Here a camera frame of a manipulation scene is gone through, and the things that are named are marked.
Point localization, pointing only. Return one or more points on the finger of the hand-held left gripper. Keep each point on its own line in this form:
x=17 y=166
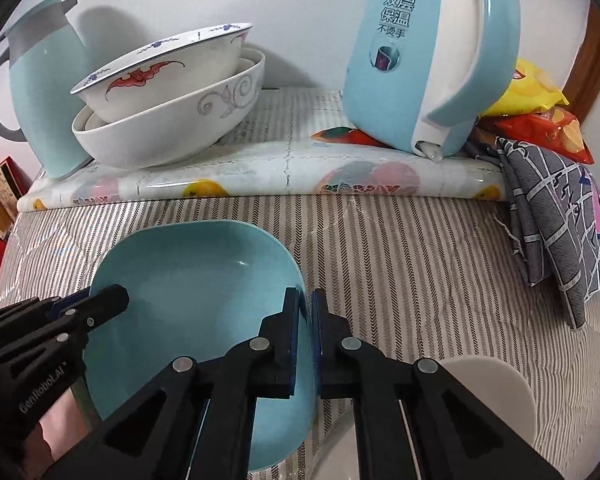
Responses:
x=107 y=302
x=67 y=305

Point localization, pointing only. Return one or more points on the floral plastic table cover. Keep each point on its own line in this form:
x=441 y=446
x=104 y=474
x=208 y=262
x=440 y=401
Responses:
x=280 y=175

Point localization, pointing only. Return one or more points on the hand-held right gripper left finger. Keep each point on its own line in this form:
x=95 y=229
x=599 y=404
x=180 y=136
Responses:
x=291 y=340

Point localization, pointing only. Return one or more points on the light blue electric kettle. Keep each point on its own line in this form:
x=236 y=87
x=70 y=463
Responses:
x=405 y=70

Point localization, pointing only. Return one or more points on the brown wooden door frame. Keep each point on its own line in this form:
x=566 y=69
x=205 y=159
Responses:
x=592 y=70

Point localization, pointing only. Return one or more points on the large white bowl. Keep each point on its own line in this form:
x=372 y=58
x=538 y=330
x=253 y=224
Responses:
x=485 y=385

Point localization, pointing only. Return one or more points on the grey checked cloth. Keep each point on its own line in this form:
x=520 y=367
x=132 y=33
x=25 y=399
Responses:
x=550 y=220

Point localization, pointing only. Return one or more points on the red snack bag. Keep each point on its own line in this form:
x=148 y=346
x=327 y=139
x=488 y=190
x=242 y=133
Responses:
x=550 y=132

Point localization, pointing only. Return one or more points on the white bowl red blue pattern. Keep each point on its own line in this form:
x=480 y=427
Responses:
x=170 y=75

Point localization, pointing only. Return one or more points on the light blue thermos jug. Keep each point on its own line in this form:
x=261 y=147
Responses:
x=45 y=100

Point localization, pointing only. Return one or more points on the white bowl grey swirl pattern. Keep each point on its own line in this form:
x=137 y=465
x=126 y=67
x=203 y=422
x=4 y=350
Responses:
x=180 y=135

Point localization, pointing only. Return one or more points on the person's left hand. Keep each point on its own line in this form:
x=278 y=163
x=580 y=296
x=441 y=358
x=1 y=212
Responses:
x=65 y=422

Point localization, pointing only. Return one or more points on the light blue square plate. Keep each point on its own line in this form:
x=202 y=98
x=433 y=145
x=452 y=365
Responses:
x=195 y=285

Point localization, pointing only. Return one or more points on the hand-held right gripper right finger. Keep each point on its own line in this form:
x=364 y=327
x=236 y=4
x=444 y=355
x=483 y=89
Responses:
x=317 y=325

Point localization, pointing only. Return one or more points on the patterned brown box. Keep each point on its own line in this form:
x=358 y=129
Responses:
x=10 y=185

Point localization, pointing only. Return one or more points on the yellow snack bag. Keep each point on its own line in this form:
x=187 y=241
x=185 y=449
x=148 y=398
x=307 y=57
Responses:
x=530 y=90

